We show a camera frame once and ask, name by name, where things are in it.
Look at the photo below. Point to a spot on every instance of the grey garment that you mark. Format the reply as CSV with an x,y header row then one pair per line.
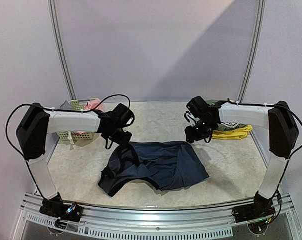
x,y
65,106

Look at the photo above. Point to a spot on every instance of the aluminium front rail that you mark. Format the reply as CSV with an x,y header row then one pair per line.
x,y
115,223

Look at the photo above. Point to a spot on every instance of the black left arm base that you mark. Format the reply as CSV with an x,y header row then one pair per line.
x,y
60,209

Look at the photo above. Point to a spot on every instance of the pink garment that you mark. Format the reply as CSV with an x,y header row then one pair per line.
x,y
93,104

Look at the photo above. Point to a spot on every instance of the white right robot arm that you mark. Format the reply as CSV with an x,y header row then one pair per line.
x,y
277,121

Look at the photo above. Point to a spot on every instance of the left aluminium frame post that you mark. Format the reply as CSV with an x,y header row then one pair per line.
x,y
60,49

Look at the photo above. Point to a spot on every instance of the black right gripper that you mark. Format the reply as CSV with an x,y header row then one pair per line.
x,y
193,135

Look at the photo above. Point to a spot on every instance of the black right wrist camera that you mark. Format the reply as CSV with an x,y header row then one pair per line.
x,y
197,106

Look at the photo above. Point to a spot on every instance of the aluminium frame post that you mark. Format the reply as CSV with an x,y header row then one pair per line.
x,y
60,49
253,49

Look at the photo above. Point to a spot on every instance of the beige perforated laundry basket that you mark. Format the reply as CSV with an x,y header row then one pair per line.
x,y
72,125

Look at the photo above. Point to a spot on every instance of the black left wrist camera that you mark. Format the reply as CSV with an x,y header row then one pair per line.
x,y
124,117

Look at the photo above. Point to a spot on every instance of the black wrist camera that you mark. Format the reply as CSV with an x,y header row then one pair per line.
x,y
197,106
124,117

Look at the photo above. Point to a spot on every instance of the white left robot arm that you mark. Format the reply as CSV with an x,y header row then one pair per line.
x,y
40,122

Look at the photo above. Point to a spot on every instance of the right aluminium frame post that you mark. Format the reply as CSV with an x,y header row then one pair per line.
x,y
253,49

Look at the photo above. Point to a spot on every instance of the yellow folded t-shirt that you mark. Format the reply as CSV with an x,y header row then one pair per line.
x,y
235,134

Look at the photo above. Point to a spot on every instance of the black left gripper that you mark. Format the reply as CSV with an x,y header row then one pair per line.
x,y
123,142

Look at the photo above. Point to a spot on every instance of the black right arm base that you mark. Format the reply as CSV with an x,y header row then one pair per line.
x,y
260,208

